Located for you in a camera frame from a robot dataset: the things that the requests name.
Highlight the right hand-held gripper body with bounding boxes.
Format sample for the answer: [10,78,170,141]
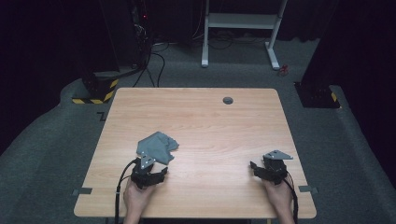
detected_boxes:
[255,149,294,186]

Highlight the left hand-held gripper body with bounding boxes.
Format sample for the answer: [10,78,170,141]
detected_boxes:
[130,151,165,190]

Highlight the grey cloth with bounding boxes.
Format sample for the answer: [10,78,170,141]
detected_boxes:
[135,131,180,166]

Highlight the person's left hand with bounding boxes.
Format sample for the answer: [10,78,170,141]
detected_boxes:
[122,178,157,216]

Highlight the person's right hand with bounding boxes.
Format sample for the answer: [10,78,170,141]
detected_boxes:
[262,178,294,213]

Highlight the grey tape strip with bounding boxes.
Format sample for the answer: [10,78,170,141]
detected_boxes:
[72,187,93,196]
[298,185,319,194]

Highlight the black yellow striped base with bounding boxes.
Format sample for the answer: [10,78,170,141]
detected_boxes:
[72,70,120,105]

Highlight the small red floor object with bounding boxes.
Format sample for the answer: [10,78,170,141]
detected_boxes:
[277,63,290,77]

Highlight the black equipment rack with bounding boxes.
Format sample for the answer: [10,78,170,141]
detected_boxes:
[130,0,154,69]

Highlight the white metal stand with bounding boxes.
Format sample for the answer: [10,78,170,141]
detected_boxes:
[201,0,290,71]

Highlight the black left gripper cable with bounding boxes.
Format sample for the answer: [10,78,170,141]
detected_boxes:
[114,158,138,224]

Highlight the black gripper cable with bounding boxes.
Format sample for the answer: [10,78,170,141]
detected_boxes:
[114,158,138,224]
[282,177,300,224]

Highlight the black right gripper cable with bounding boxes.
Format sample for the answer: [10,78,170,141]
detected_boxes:
[282,177,300,224]

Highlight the black floor base plate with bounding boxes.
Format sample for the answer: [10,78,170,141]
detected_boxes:
[293,81,341,109]

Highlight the black floor cables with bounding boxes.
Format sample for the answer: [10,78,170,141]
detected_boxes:
[132,41,171,89]

